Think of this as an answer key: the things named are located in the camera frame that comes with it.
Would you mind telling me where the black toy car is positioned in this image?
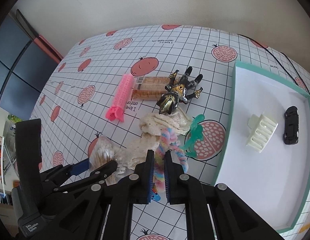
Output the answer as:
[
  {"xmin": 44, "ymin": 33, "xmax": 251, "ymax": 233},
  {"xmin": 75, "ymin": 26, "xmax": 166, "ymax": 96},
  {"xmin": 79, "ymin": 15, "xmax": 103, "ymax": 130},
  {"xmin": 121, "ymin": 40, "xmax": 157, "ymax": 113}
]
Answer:
[{"xmin": 283, "ymin": 106, "xmax": 299, "ymax": 145}]

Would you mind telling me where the pink hair roller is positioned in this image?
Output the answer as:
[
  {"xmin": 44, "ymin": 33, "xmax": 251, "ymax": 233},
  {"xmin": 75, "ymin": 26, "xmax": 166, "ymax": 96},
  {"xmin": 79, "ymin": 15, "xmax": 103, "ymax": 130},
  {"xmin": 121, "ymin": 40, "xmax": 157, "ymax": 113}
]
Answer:
[{"xmin": 106, "ymin": 74, "xmax": 135, "ymax": 122}]

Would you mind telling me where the bag of cotton swabs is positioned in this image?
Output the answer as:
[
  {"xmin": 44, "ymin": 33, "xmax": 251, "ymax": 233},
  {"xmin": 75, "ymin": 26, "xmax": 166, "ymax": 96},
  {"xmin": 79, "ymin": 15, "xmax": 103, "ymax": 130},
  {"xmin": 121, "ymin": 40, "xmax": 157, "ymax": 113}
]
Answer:
[{"xmin": 89, "ymin": 136, "xmax": 128, "ymax": 185}]

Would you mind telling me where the black gold action figure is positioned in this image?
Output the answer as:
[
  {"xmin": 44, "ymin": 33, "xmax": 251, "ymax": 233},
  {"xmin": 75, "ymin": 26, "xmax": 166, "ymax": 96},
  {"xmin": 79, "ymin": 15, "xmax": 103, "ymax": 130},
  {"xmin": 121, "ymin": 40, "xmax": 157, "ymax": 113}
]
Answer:
[{"xmin": 156, "ymin": 67, "xmax": 203, "ymax": 115}]

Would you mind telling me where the dark cabinet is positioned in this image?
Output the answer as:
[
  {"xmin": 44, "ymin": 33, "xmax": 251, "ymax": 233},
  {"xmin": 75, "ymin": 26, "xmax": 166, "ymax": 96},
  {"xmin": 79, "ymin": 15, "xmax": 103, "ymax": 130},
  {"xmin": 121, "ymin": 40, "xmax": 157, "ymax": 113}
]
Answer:
[{"xmin": 0, "ymin": 12, "xmax": 62, "ymax": 120}]

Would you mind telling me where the teal plastic hair clip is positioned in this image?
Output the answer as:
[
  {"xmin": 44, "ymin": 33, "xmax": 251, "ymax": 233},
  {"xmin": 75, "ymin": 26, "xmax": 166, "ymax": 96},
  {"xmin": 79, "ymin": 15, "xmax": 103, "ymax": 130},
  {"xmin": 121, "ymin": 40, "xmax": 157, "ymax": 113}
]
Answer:
[{"xmin": 183, "ymin": 114, "xmax": 205, "ymax": 158}]

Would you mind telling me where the pomegranate grid tablecloth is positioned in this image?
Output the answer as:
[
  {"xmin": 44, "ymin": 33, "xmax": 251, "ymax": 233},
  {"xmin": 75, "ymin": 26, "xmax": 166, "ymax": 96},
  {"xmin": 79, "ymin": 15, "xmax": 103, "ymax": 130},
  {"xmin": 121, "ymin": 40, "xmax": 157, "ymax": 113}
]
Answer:
[{"xmin": 31, "ymin": 25, "xmax": 310, "ymax": 171}]

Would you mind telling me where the pastel rainbow braided rope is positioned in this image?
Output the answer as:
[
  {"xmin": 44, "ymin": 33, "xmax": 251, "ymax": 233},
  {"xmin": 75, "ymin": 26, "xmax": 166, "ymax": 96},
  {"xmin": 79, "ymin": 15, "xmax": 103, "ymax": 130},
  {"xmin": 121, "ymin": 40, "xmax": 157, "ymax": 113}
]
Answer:
[{"xmin": 151, "ymin": 126, "xmax": 189, "ymax": 201}]

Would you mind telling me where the teal white shallow box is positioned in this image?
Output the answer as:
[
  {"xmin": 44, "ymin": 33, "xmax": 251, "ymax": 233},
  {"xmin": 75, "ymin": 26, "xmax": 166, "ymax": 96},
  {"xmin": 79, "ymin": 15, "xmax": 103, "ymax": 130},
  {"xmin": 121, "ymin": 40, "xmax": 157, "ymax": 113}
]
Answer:
[{"xmin": 213, "ymin": 61, "xmax": 310, "ymax": 233}]

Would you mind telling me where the white plastic hair claw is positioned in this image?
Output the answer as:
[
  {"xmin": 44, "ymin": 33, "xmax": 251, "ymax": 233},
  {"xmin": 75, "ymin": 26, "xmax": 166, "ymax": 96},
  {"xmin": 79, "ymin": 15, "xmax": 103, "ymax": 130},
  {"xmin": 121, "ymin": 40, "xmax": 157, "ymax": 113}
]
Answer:
[{"xmin": 246, "ymin": 114, "xmax": 278, "ymax": 153}]

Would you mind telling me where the cream lace cloth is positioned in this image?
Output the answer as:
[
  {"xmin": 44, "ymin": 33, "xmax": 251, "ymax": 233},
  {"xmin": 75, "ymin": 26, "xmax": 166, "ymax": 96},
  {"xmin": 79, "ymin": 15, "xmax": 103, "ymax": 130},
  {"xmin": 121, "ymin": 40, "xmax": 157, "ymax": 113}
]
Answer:
[{"xmin": 127, "ymin": 108, "xmax": 192, "ymax": 170}]

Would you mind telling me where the rice cracker snack packet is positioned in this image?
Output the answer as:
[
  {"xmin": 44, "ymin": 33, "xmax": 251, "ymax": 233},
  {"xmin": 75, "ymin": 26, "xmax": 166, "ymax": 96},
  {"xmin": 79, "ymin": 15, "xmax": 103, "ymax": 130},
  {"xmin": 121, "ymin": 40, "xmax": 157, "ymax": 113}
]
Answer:
[{"xmin": 132, "ymin": 76, "xmax": 170, "ymax": 101}]

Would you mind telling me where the black cable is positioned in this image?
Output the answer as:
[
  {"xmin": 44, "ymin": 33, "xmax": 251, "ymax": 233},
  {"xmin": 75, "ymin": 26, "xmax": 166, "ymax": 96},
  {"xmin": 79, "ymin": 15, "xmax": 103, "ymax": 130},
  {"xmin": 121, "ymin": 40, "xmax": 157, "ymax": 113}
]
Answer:
[{"xmin": 238, "ymin": 33, "xmax": 310, "ymax": 93}]

